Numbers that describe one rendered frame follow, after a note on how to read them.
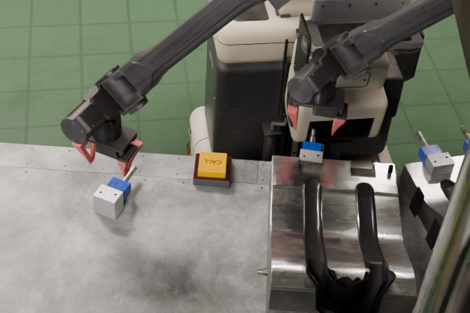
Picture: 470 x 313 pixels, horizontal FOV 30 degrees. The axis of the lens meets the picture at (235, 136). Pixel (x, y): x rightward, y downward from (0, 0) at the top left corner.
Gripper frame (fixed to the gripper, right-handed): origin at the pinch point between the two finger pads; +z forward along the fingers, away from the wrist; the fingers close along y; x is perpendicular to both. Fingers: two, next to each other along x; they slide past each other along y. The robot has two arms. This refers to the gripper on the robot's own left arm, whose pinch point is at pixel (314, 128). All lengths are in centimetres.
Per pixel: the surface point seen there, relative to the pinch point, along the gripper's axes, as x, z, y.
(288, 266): -38.4, -0.6, -1.5
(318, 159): -1.9, 7.3, 2.0
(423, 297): -83, -55, 11
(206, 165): -6.7, 9.2, -21.7
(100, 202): -21.9, 9.2, -41.2
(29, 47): 124, 93, -113
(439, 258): -83, -62, 11
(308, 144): 3.6, 8.6, -0.6
